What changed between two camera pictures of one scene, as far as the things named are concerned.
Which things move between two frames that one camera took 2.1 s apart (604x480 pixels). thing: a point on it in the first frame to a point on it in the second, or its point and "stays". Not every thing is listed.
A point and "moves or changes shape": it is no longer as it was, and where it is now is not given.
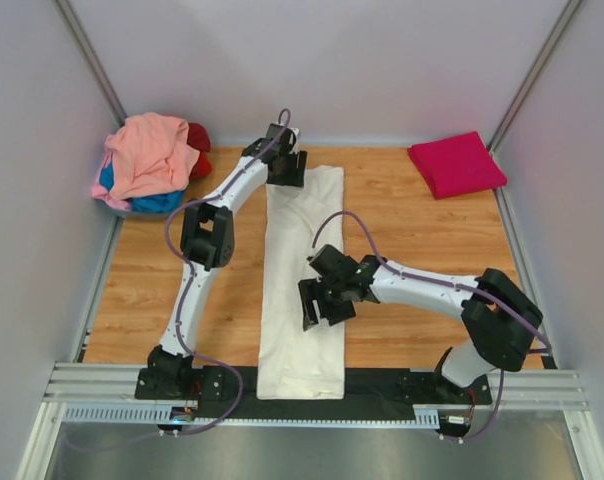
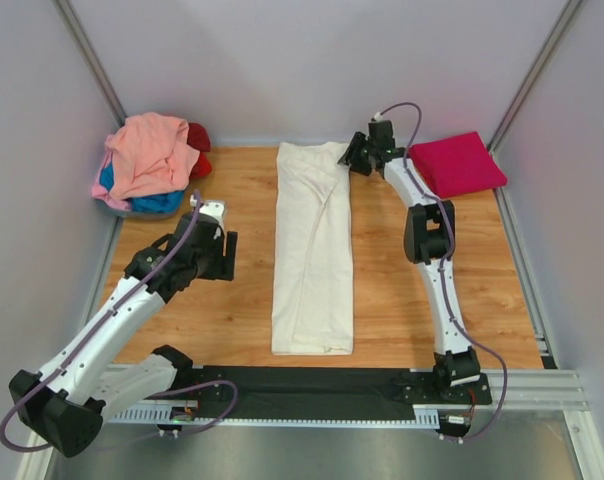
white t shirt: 302,223 moves or changes shape
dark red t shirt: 199,138 stays
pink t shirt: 101,193 stays
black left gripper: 297,177 to 225,266
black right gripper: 311,290 to 356,167
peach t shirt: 151,155 stays
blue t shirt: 155,203 stays
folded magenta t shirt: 456,165 stays
